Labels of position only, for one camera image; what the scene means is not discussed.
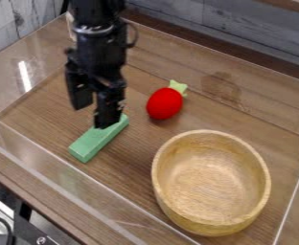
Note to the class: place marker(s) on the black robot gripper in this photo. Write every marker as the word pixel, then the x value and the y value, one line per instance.
pixel 93 71

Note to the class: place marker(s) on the green rectangular block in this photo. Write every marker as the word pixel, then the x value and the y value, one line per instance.
pixel 92 141

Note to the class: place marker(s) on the red plush strawberry toy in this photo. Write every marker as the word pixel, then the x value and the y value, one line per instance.
pixel 165 101

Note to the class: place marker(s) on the clear acrylic tray enclosure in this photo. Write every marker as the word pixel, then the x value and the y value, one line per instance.
pixel 101 200

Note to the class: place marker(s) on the brown wooden bowl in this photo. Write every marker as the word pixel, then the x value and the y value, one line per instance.
pixel 211 182

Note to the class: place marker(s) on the clear acrylic corner bracket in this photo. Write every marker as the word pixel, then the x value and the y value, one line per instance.
pixel 70 25

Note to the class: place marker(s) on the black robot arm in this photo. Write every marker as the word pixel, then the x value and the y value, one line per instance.
pixel 97 13

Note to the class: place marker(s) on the black metal table frame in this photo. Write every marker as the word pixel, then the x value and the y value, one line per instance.
pixel 26 233

